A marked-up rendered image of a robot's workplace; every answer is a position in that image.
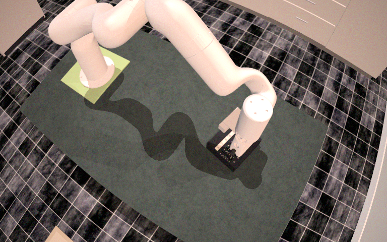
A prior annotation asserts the black lighting desk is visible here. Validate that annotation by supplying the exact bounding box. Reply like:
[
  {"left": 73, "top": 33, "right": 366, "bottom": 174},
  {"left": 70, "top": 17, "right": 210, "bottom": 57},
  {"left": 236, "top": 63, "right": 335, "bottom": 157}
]
[{"left": 206, "top": 128, "right": 262, "bottom": 172}]

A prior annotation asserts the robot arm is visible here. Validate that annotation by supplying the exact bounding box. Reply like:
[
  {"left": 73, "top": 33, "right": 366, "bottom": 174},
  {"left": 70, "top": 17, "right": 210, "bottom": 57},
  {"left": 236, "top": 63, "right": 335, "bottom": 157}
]
[{"left": 48, "top": 0, "right": 277, "bottom": 143}]

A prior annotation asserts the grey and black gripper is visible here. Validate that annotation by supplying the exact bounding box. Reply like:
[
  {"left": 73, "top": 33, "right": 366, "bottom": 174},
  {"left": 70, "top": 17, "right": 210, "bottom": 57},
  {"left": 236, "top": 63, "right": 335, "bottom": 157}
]
[{"left": 230, "top": 135, "right": 252, "bottom": 157}]

